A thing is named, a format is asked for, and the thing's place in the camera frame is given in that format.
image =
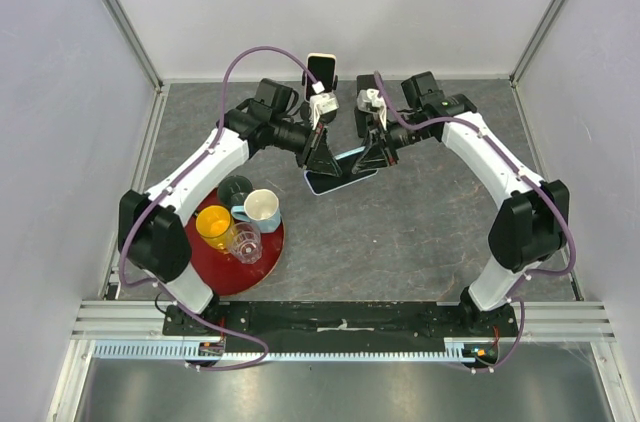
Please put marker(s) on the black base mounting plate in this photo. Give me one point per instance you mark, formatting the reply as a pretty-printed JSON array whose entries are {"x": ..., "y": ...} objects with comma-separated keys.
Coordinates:
[{"x": 326, "y": 326}]

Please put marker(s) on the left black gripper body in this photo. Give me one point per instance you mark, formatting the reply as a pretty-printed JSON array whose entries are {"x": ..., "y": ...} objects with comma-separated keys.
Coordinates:
[{"x": 314, "y": 136}]

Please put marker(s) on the phone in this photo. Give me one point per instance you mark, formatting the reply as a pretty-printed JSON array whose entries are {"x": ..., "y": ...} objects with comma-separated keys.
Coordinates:
[
  {"x": 320, "y": 184},
  {"x": 324, "y": 68}
]

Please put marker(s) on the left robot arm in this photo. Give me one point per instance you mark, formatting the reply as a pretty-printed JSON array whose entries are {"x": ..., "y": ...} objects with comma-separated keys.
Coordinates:
[{"x": 152, "y": 224}]

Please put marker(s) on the light blue cream mug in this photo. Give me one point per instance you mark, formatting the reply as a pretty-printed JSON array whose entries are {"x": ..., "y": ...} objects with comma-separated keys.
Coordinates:
[{"x": 261, "y": 208}]

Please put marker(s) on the black folding phone stand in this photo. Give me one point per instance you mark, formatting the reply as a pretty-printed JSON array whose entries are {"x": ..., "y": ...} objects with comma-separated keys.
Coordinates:
[{"x": 362, "y": 120}]

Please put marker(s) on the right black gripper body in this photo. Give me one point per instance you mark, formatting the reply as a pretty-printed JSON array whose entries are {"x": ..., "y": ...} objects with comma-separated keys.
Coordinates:
[{"x": 395, "y": 138}]

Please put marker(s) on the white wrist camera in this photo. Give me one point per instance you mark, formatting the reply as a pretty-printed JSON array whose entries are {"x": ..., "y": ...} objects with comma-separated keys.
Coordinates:
[
  {"x": 370, "y": 101},
  {"x": 323, "y": 105}
]

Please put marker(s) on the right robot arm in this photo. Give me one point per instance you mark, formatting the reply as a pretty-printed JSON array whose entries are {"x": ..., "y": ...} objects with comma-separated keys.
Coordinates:
[{"x": 530, "y": 234}]

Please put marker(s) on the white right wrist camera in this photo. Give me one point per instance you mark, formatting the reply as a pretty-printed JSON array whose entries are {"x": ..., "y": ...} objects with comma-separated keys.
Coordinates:
[{"x": 370, "y": 101}]

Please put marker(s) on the light blue cable duct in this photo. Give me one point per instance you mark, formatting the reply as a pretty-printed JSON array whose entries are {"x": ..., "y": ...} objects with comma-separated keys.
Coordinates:
[{"x": 194, "y": 351}]

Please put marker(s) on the clear glass cup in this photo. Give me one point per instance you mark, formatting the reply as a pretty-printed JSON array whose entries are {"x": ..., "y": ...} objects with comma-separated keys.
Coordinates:
[{"x": 243, "y": 241}]

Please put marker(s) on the yellow plastic cup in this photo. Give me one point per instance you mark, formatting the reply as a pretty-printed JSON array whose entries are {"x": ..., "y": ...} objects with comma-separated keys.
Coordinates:
[{"x": 214, "y": 225}]

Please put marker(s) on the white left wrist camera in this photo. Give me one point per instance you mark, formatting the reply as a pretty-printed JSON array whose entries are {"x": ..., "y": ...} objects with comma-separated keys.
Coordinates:
[{"x": 323, "y": 105}]

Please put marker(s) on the dark green mug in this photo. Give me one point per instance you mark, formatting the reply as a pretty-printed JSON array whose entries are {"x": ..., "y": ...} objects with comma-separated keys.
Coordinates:
[{"x": 233, "y": 190}]

